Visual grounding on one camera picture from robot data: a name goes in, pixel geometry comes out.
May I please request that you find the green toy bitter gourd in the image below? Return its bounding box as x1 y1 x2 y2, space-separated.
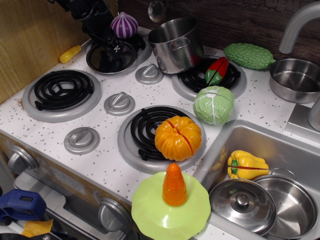
223 43 276 70

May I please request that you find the blue clamp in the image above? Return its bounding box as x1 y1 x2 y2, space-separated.
0 189 47 222

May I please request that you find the yellow cloth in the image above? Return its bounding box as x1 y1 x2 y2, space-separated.
21 219 53 238

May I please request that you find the large steel lid in sink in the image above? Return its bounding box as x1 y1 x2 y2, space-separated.
209 179 277 236

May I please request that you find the steel pan in sink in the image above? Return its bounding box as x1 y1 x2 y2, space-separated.
253 168 319 240

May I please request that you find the light green plastic plate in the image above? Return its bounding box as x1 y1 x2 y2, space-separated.
131 171 211 240

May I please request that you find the purple striped toy onion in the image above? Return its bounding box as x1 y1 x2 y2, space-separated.
110 12 138 39

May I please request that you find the small steel pot lid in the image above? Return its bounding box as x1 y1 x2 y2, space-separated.
86 41 137 74

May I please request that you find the red toy chili pepper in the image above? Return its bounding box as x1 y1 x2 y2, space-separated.
204 57 230 86

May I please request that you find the orange toy pumpkin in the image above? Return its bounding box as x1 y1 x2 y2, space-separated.
154 115 202 162

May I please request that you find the silver top knob front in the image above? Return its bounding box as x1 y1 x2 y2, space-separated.
64 127 100 155

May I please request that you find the green toy cabbage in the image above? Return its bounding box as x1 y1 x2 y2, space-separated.
193 85 235 126

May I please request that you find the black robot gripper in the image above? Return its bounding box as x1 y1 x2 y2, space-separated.
57 0 125 62

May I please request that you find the front right stove burner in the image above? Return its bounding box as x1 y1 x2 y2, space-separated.
117 105 206 174

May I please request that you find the small steel saucepan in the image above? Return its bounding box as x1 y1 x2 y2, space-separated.
269 58 320 104

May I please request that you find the silver top knob back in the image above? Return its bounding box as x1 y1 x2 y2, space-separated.
135 63 164 85

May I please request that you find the silver top knob middle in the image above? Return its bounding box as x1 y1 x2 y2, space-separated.
103 92 136 116

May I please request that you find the silver knob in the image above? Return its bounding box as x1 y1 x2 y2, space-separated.
135 63 164 85
7 145 39 175
103 92 136 116
64 127 100 155
97 197 133 232

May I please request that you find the orange toy carrot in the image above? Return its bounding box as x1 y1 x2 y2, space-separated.
162 163 188 207

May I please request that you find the oven door handle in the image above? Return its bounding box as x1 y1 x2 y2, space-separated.
13 173 126 240

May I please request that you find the silver front knob left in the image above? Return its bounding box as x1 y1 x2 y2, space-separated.
7 145 39 175

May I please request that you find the steel sink basin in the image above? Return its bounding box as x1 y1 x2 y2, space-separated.
193 119 320 240

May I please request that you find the tall steel pot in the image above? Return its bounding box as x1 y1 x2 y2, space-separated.
147 17 204 74

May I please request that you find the yellow toy bell pepper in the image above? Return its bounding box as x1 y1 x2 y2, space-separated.
227 150 270 180

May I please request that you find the silver faucet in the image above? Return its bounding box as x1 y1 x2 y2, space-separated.
278 1 320 131

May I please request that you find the back right stove burner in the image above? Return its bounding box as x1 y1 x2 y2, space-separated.
171 55 247 101

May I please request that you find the silver front knob right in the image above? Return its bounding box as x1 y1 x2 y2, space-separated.
97 197 133 232

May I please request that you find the front left stove burner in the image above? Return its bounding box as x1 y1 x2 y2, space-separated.
22 69 102 123

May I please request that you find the hanging steel spoon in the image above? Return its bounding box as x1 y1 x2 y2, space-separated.
148 0 166 23

